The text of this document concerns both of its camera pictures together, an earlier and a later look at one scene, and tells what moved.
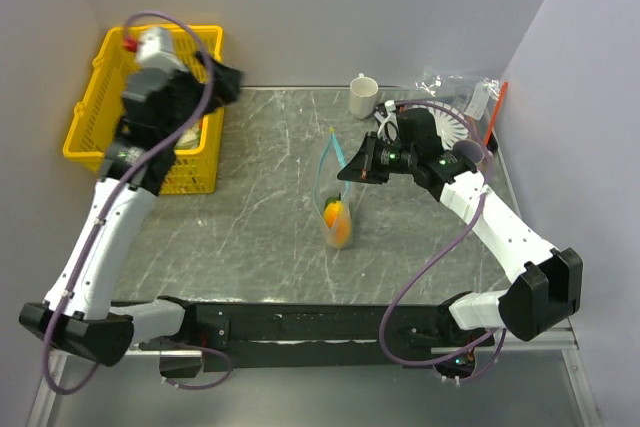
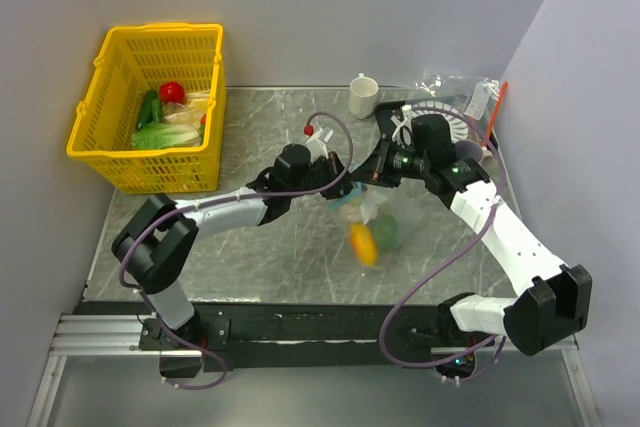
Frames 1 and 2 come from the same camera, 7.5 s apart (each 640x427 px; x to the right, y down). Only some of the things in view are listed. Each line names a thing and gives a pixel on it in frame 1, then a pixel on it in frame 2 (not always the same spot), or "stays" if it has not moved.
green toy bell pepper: (331, 200) → (388, 233)
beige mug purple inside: (471, 148) stays
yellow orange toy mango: (338, 223) → (364, 244)
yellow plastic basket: (195, 166) stays
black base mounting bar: (239, 334) stays
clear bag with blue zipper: (332, 193) → (379, 221)
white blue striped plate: (450, 129) stays
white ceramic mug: (362, 96) stays
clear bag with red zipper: (478, 100) stays
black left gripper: (226, 85) → (332, 164)
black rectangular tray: (477, 127) stays
